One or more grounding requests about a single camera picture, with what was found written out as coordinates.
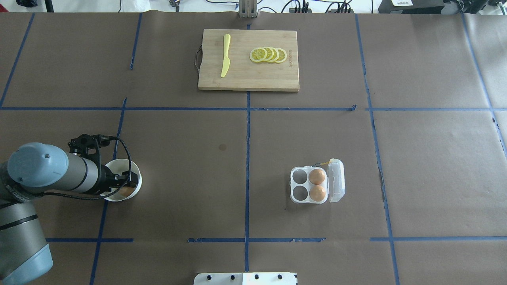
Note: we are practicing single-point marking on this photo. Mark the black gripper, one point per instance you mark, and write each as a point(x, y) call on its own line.
point(104, 179)

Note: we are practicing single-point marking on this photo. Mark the clear plastic egg box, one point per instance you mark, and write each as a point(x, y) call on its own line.
point(335, 182)

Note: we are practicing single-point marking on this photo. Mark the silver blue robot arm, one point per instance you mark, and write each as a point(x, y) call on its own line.
point(96, 167)

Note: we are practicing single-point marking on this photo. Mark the brown egg in box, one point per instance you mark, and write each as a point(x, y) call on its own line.
point(318, 193)
point(317, 176)

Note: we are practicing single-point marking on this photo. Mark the white round bowl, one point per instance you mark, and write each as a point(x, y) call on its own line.
point(120, 166)

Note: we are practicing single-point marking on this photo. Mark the bamboo cutting board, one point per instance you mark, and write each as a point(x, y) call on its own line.
point(243, 74)

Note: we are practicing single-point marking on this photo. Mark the yellow plastic knife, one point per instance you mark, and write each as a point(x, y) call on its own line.
point(226, 59)

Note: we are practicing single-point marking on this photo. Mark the yellow lemon slice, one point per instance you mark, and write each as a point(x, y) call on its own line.
point(274, 56)
point(282, 56)
point(258, 55)
point(268, 53)

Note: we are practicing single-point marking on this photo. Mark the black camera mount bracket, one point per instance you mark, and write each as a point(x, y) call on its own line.
point(89, 146)

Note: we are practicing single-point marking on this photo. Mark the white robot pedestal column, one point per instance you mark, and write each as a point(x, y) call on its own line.
point(246, 278)

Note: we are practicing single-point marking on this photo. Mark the aluminium frame post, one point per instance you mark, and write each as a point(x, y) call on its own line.
point(247, 9)

